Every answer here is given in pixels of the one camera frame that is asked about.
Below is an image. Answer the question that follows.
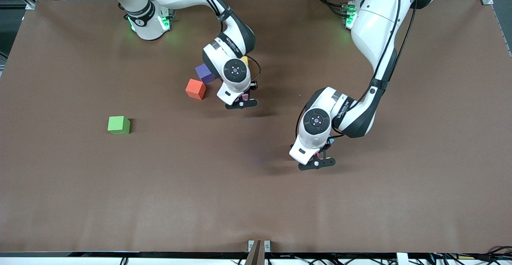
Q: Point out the purple cube block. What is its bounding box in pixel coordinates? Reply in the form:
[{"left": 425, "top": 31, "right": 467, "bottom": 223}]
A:
[{"left": 195, "top": 63, "right": 218, "bottom": 84}]

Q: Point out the orange cube block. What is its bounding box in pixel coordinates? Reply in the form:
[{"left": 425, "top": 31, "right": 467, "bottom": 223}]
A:
[{"left": 185, "top": 79, "right": 207, "bottom": 100}]

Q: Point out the brown table cover sheet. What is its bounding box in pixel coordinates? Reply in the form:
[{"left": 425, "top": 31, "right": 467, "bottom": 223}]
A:
[{"left": 0, "top": 0, "right": 512, "bottom": 254}]

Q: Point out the green cube block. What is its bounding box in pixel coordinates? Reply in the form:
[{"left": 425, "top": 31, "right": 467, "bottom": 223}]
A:
[{"left": 107, "top": 116, "right": 131, "bottom": 135}]

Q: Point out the metal table clamp bracket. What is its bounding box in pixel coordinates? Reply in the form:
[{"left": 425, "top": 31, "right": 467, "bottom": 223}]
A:
[{"left": 248, "top": 240, "right": 271, "bottom": 265}]

